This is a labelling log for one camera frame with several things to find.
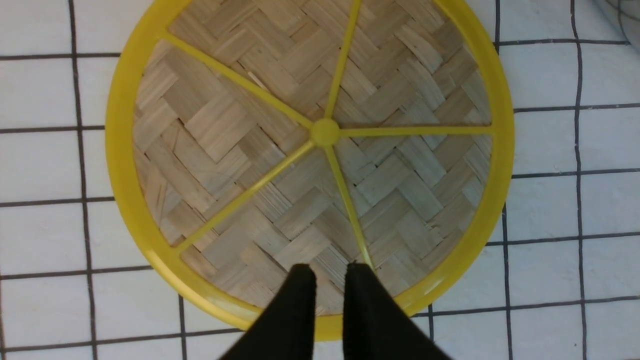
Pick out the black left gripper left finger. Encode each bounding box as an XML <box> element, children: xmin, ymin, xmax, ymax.
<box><xmin>221</xmin><ymin>264</ymin><xmax>317</xmax><ymax>360</ymax></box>

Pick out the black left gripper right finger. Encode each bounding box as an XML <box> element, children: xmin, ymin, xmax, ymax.
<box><xmin>343</xmin><ymin>263</ymin><xmax>450</xmax><ymax>360</ymax></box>

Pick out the yellow bamboo steamer lid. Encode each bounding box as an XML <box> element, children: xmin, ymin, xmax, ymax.
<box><xmin>105</xmin><ymin>0</ymin><xmax>515</xmax><ymax>341</ymax></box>

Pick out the stainless steel pot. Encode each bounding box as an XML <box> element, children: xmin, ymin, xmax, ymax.
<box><xmin>593</xmin><ymin>0</ymin><xmax>640</xmax><ymax>52</ymax></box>

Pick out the white grid tablecloth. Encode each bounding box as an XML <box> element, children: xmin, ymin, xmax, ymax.
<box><xmin>0</xmin><ymin>0</ymin><xmax>639</xmax><ymax>360</ymax></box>

